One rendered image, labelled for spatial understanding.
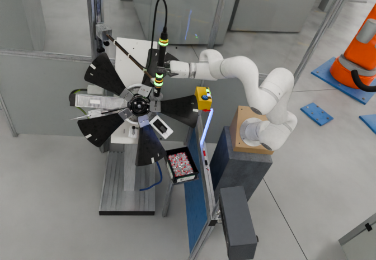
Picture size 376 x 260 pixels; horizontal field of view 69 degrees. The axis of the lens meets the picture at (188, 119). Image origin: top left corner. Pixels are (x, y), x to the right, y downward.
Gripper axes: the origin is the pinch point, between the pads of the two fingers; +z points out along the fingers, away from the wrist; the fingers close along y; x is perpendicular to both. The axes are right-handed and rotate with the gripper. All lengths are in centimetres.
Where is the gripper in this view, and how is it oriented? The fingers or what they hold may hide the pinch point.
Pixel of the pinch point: (160, 67)
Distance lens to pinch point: 147.8
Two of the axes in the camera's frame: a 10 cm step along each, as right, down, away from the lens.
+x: 1.8, -7.0, -6.9
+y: -0.9, -7.1, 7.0
